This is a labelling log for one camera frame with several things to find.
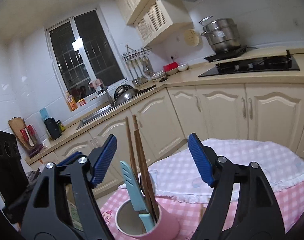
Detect pink utensil cup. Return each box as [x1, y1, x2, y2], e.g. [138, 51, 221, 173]
[115, 197, 181, 240]

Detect teal sheathed knife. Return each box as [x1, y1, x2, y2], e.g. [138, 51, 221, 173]
[120, 161, 155, 232]

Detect steel kitchen sink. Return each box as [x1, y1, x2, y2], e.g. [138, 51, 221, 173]
[76, 104, 113, 130]

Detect pink checkered tablecloth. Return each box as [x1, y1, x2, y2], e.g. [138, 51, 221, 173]
[100, 181, 304, 239]

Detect wooden cutting board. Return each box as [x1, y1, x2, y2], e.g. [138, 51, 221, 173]
[8, 117, 32, 152]

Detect black kettle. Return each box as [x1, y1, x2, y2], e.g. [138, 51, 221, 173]
[44, 118, 61, 140]

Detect white fringed checkered cloth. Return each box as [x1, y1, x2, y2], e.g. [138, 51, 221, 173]
[118, 138, 304, 203]

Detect orange bottle on windowsill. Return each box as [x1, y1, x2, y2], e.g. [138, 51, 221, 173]
[66, 92, 78, 111]

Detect lower cream cabinets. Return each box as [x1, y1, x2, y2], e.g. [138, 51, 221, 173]
[31, 83, 304, 197]

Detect cream cabinets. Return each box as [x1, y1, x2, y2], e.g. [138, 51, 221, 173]
[31, 83, 304, 197]
[116, 0, 192, 46]

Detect chrome faucet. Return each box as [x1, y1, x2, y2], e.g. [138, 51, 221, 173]
[88, 80, 115, 107]

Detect steel wok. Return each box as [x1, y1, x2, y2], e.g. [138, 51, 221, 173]
[115, 85, 156, 106]

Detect window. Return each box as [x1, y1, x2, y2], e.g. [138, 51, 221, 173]
[47, 9, 127, 100]

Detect black gas stove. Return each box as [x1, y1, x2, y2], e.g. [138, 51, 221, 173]
[198, 51, 300, 77]

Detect white bowl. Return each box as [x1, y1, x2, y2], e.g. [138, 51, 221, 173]
[177, 63, 189, 72]

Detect black portable burner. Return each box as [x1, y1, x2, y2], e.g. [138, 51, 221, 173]
[204, 46, 257, 62]

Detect stacked white plates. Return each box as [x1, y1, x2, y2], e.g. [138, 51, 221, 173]
[151, 70, 166, 82]

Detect red box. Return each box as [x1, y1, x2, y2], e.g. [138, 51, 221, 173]
[163, 62, 178, 72]

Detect steel steamer pot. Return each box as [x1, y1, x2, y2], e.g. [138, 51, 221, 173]
[199, 16, 241, 54]

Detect round yellow strainer plate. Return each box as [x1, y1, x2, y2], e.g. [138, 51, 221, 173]
[183, 29, 200, 47]

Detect upper cream cabinets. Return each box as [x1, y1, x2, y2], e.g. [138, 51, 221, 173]
[116, 0, 192, 46]

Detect wall utensil rack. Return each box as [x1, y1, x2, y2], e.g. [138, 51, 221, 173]
[122, 44, 155, 87]

